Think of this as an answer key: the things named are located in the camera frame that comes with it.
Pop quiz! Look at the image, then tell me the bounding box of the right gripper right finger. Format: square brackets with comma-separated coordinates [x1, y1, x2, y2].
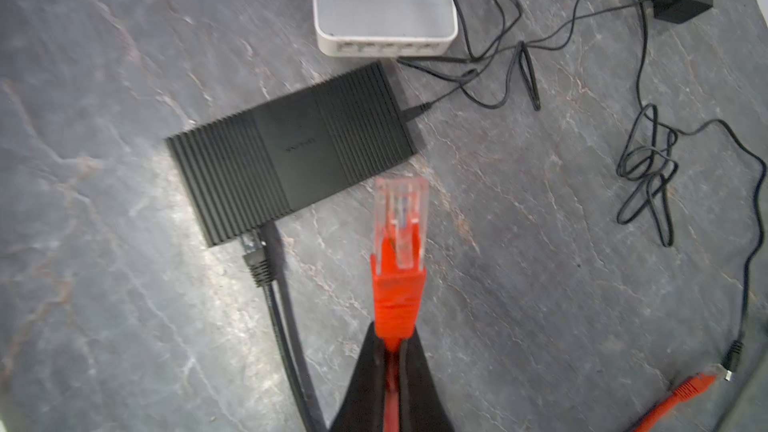
[398, 330, 455, 432]

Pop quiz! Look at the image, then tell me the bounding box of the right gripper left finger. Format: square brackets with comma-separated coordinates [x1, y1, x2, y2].
[329, 322, 386, 432]

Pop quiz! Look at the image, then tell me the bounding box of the red ethernet cable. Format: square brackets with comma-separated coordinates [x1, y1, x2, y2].
[369, 175, 718, 432]

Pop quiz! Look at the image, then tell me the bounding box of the black ethernet cable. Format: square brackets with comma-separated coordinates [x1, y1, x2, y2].
[241, 230, 328, 432]

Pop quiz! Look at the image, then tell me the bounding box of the black ribbed network switch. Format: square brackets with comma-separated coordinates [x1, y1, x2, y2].
[165, 62, 416, 247]

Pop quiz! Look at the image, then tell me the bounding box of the black power plug cable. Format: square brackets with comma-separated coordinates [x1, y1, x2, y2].
[395, 0, 655, 124]

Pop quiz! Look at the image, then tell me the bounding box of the thin black adapter cable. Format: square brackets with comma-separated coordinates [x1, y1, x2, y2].
[614, 0, 768, 383]

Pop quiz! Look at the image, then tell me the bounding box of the white network switch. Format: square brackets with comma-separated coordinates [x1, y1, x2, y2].
[312, 0, 458, 58]

